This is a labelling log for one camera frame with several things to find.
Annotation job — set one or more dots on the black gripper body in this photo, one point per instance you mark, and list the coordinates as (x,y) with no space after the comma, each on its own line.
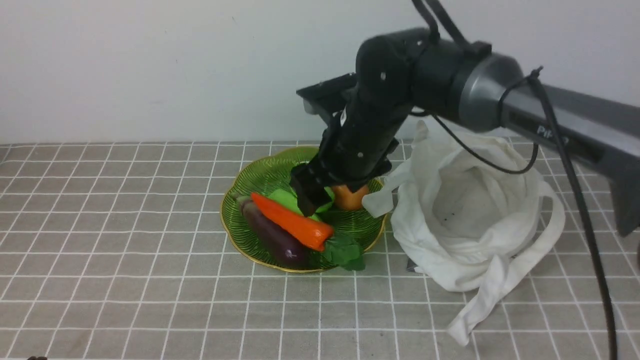
(357,143)

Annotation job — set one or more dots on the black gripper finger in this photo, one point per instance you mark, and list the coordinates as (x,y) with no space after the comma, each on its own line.
(308,180)

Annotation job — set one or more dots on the orange toy carrot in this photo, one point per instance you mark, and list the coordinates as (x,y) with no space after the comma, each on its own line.
(338,248)

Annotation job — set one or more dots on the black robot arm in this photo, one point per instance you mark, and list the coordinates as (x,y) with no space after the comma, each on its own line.
(476,89)

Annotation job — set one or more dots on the white cloth bag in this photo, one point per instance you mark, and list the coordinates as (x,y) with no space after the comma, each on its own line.
(467,225)

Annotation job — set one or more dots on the green toy cucumber back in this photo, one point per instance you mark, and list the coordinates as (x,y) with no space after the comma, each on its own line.
(329,201)

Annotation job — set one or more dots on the green toy cucumber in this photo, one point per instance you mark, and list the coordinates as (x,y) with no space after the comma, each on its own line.
(329,201)
(286,199)

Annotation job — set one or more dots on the green toy cucumber front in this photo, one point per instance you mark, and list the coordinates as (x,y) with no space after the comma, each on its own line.
(286,199)

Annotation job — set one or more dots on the brown toy potato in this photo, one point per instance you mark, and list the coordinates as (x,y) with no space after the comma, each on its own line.
(347,200)

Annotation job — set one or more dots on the green glass leaf plate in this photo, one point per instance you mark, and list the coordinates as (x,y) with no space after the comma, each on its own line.
(272,172)

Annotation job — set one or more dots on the purple toy eggplant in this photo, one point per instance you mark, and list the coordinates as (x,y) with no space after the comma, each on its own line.
(282,246)

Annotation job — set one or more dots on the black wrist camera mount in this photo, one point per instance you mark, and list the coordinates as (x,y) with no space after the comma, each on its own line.
(329,97)

